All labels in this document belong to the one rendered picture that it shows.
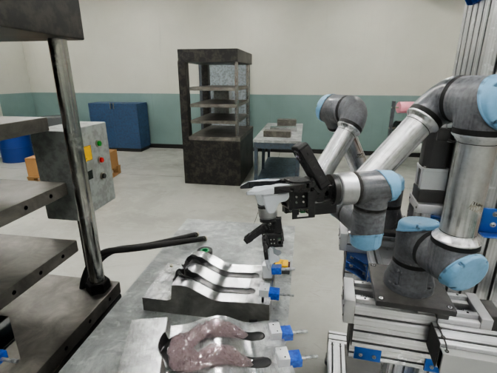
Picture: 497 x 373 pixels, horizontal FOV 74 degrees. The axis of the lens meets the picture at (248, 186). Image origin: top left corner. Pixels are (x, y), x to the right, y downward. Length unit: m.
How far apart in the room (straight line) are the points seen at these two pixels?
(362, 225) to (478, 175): 0.30
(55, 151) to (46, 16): 0.55
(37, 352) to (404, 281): 1.24
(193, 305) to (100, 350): 0.34
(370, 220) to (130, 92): 8.13
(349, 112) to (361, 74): 6.40
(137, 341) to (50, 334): 0.44
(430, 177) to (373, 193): 0.55
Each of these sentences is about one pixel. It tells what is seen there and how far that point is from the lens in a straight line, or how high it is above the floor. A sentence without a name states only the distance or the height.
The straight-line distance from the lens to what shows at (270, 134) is 5.13.
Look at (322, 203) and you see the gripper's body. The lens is 0.75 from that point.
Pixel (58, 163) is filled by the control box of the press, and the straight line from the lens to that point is 1.61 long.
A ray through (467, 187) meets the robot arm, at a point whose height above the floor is 1.43.
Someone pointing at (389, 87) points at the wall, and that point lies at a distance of 7.81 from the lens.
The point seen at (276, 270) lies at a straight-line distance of 1.39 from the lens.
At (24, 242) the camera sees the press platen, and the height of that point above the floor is 1.04.
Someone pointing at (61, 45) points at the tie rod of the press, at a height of 1.78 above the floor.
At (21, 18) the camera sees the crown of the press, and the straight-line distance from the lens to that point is 1.23.
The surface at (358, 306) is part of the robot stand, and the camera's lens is 1.19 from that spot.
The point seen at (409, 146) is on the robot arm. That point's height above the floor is 1.51.
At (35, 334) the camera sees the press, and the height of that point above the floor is 0.78.
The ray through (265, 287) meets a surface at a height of 0.92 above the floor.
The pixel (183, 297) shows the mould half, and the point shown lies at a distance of 1.36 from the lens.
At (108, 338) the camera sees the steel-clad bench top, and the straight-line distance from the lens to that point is 1.38.
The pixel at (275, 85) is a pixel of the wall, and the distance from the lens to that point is 7.66.
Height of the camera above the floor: 1.68
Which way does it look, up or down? 18 degrees down
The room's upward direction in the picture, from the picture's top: straight up
